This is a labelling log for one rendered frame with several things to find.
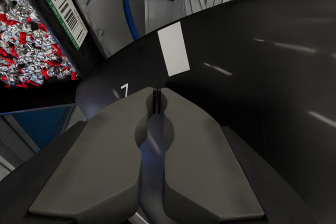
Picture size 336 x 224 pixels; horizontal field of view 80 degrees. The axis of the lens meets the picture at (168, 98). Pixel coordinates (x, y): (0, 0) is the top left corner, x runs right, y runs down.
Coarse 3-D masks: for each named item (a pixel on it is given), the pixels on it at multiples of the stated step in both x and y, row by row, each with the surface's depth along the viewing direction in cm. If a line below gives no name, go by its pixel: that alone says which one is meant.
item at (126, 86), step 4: (128, 76) 15; (120, 80) 16; (124, 80) 16; (128, 80) 15; (132, 80) 15; (116, 84) 16; (120, 84) 16; (124, 84) 16; (128, 84) 16; (132, 84) 15; (116, 88) 16; (120, 88) 16; (124, 88) 16; (128, 88) 16; (132, 88) 15; (120, 92) 16; (124, 92) 16; (128, 92) 16; (132, 92) 15; (120, 96) 16; (124, 96) 16
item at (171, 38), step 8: (176, 24) 13; (160, 32) 14; (168, 32) 13; (176, 32) 13; (160, 40) 14; (168, 40) 13; (176, 40) 13; (168, 48) 13; (176, 48) 13; (184, 48) 13; (168, 56) 14; (176, 56) 13; (184, 56) 13; (168, 64) 14; (176, 64) 13; (184, 64) 13; (168, 72) 14; (176, 72) 13
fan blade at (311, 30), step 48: (240, 0) 11; (288, 0) 10; (144, 48) 14; (192, 48) 13; (240, 48) 11; (288, 48) 10; (96, 96) 18; (192, 96) 13; (240, 96) 11; (288, 96) 10; (144, 144) 16; (288, 144) 10; (144, 192) 17
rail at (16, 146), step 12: (0, 120) 42; (12, 120) 46; (0, 132) 42; (12, 132) 46; (24, 132) 50; (0, 144) 43; (12, 144) 46; (24, 144) 50; (0, 156) 43; (12, 156) 46; (24, 156) 50; (0, 168) 47; (12, 168) 47
